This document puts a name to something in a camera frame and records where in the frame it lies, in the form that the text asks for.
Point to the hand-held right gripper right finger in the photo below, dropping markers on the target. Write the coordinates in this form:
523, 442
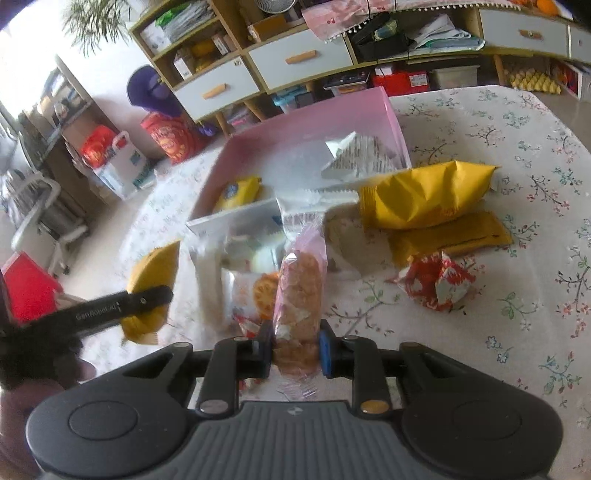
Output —
325, 353

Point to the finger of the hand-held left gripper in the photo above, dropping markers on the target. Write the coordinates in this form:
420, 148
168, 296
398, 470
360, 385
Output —
138, 301

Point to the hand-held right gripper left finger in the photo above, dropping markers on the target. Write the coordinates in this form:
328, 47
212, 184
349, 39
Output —
266, 348

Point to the small yellow snack packet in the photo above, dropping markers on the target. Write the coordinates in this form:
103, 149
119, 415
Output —
238, 194
154, 267

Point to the orange white biscuit packet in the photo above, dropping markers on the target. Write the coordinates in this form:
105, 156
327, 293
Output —
249, 290

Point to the pink cookie packet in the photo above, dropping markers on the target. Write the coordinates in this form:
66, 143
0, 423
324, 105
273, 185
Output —
298, 295

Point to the white cardboard snack box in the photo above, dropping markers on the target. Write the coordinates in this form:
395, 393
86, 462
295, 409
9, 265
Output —
295, 138

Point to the person's left hand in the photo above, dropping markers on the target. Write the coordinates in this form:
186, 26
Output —
23, 410

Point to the pale green snack packet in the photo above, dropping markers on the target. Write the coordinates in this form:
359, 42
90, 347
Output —
256, 256

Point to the beige cake packet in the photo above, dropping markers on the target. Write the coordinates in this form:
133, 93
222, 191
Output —
346, 240

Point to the white chair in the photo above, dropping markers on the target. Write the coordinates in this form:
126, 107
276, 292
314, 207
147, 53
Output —
46, 217

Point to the red and white snack packet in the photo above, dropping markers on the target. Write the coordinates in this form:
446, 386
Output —
429, 281

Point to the white shopping bag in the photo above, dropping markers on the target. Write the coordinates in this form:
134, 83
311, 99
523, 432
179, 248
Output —
124, 166

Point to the clear white snack packet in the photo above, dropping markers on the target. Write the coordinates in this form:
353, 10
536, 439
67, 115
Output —
300, 207

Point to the red gift bag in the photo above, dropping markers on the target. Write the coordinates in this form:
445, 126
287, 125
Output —
97, 147

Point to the flat orange snack packet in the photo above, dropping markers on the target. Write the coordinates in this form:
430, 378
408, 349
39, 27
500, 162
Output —
461, 237

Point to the large yellow snack bag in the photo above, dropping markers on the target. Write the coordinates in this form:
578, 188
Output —
420, 198

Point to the white printed nut packet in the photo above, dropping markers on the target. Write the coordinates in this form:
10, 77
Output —
360, 159

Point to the purple plush toy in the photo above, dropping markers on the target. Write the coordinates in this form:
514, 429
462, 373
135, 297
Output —
152, 90

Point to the green potted plant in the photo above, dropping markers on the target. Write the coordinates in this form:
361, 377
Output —
94, 23

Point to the flat red box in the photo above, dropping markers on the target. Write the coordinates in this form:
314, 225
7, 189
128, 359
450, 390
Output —
406, 82

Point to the wide white drawer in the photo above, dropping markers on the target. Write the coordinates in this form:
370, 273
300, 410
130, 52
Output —
300, 57

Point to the wooden shelf cabinet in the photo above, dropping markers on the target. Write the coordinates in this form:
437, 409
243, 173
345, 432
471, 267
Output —
277, 41

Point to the white storage bin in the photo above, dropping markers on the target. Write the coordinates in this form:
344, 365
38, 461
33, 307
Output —
455, 77

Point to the black bag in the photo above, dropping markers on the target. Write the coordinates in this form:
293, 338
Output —
376, 37

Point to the pink fringed cloth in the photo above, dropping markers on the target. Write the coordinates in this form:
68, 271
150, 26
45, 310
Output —
341, 18

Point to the yellow packages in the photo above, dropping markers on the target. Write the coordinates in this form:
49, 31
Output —
535, 82

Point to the small white drawer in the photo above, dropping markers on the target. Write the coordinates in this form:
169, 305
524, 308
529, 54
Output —
581, 44

